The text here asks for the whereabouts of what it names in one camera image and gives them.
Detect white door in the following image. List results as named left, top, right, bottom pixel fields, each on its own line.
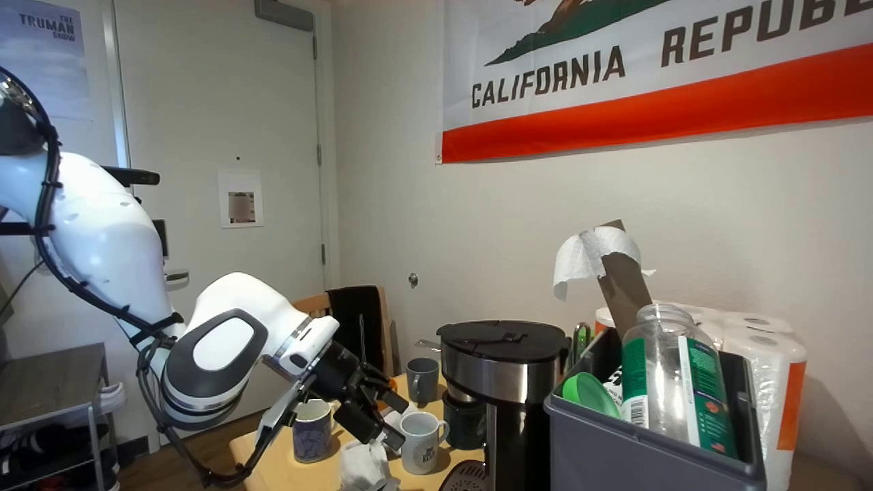
left=111, top=0, right=332, bottom=445

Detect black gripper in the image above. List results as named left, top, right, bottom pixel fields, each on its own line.
left=311, top=337, right=411, bottom=448

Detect clear bottle green label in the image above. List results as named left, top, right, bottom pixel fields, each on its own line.
left=618, top=302, right=740, bottom=459

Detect dark green mug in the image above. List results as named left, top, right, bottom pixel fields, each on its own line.
left=442, top=389, right=485, bottom=453

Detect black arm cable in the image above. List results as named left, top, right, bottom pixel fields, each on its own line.
left=0, top=66, right=275, bottom=487

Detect green pens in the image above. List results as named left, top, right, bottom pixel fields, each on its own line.
left=567, top=321, right=595, bottom=376

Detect silver black coffeemaker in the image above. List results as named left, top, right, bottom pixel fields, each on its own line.
left=433, top=320, right=569, bottom=491

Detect bluish mug white rim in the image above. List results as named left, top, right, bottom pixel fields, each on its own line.
left=291, top=395, right=337, bottom=463

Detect gray mug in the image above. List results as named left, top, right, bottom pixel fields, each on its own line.
left=404, top=354, right=442, bottom=408

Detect green packet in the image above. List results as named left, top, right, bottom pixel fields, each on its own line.
left=557, top=369, right=627, bottom=423

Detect California Republic flag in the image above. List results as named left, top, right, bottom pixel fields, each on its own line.
left=438, top=0, right=873, bottom=167

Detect small portrait photo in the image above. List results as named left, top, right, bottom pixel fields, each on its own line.
left=215, top=171, right=265, bottom=231

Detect white wall poster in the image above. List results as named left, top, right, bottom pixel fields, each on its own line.
left=0, top=0, right=93, bottom=130

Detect metal cart table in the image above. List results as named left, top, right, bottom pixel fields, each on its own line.
left=0, top=340, right=122, bottom=491

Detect small white mug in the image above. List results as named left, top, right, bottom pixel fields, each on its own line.
left=395, top=408, right=451, bottom=476

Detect gray plastic bin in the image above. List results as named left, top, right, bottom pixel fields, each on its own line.
left=542, top=348, right=770, bottom=491

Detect cardboard tube with paper towel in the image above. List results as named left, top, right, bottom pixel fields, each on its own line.
left=553, top=219, right=658, bottom=340

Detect gray door closer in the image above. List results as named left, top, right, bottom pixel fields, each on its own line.
left=253, top=0, right=318, bottom=35

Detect light wooden chair back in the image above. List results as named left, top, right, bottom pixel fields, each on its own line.
left=290, top=291, right=332, bottom=321

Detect black panel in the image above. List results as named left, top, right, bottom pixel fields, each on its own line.
left=324, top=284, right=391, bottom=376

